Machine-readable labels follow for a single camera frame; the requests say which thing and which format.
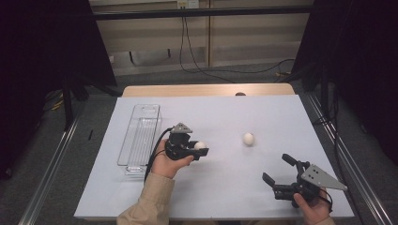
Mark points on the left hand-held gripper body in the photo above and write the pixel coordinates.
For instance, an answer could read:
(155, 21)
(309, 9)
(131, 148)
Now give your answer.
(178, 145)

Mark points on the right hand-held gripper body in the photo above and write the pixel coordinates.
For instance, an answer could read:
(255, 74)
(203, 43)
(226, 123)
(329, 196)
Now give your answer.
(319, 178)

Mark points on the white egg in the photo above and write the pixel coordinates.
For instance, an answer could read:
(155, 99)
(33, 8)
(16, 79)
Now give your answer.
(248, 138)
(200, 145)

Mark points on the clear plastic storage bin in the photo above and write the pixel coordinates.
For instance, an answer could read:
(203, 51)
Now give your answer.
(140, 140)

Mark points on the person's left hand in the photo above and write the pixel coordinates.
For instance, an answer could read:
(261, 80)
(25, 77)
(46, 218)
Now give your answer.
(167, 167)

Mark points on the person's right hand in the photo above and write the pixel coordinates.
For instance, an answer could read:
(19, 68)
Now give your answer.
(314, 211)

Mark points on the white table cover sheet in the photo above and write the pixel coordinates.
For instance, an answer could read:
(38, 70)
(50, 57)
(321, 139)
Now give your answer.
(225, 181)

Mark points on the wooden table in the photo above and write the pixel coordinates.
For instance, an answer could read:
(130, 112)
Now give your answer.
(203, 90)

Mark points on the dark round table grommet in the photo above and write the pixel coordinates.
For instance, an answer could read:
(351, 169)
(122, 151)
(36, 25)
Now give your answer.
(240, 93)

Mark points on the black metal stand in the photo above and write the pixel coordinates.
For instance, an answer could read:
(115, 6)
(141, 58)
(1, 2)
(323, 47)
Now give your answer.
(324, 90)
(67, 106)

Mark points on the small black floor object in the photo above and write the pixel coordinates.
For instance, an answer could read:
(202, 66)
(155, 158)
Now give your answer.
(90, 134)

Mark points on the dark curtain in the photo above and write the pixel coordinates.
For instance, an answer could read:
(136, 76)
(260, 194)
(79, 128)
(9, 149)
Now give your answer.
(359, 62)
(47, 47)

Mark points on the metal floor rail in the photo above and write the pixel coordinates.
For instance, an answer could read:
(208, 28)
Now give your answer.
(47, 178)
(353, 162)

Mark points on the black horizontal frame bar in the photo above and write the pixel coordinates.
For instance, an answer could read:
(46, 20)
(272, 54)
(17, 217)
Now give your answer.
(200, 12)

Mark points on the white wall socket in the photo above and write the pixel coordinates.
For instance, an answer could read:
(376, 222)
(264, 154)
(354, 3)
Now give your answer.
(187, 3)

